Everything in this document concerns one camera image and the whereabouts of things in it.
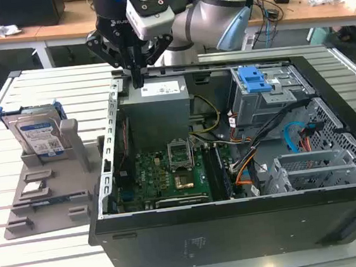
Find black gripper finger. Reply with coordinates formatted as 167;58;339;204
132;33;179;88
84;26;139;92

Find hard disk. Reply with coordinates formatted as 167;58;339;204
0;99;72;164

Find silver disk bay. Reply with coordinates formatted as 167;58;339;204
264;146;356;195

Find wooden desk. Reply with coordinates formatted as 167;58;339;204
0;0;356;75

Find grey power supply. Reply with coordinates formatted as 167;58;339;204
117;74;195;146

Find blue plastic drive latch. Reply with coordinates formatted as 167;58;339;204
237;63;272;95

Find crumpled white paper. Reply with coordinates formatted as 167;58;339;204
0;16;23;38

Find metal socket cover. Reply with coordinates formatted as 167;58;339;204
165;136;197;170

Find grey metal drive cage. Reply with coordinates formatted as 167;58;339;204
227;58;319;128

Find green motherboard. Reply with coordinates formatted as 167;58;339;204
113;139;246;212

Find CPU socket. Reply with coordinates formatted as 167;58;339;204
172;168;197;190

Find black RAM slot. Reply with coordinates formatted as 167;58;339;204
201;144;227;201

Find black graphics card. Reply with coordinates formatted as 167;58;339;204
155;193;212;209

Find grey parts rack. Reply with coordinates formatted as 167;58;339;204
0;115;115;241

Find silver CPU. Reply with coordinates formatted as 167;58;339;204
22;181;45;193

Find RAM stick with blue label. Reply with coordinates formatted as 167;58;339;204
28;194;70;207

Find pale green cabinet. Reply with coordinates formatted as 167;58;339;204
305;25;335;51

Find black PC case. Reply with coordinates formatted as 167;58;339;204
70;45;356;267

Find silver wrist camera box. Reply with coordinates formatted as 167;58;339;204
124;0;177;43

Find yellow wires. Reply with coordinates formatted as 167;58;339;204
186;92;223;136

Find black cable bundle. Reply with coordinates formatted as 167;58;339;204
222;98;319;179

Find orange wire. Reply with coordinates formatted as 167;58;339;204
233;159;257;188

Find blue wire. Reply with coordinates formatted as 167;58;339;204
279;120;307;155

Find black connector with orange wire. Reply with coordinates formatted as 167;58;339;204
296;120;324;153

